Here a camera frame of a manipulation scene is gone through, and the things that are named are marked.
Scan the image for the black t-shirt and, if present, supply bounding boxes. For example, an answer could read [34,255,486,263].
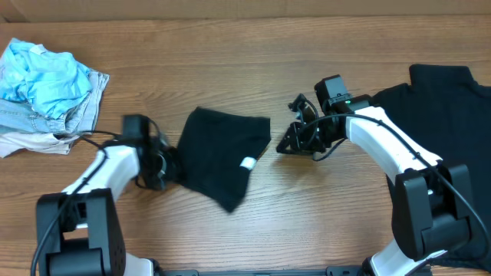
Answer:
[177,107,271,213]

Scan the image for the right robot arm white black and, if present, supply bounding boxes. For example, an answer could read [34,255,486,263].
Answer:
[276,75,477,275]

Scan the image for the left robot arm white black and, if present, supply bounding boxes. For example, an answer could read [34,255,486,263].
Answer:
[30,114,181,276]

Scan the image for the black clothes pile right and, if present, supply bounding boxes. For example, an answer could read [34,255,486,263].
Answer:
[371,64,491,271]

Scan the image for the folded blue denim jeans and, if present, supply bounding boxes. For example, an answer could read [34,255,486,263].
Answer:
[1,70,110,134]

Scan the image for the folded pale pink garment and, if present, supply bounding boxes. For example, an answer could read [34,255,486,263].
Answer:
[1,132,80,158]

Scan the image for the light blue crumpled shirt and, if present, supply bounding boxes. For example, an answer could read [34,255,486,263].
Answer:
[1,38,92,119]

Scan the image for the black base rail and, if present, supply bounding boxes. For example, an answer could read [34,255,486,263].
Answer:
[157,265,372,276]

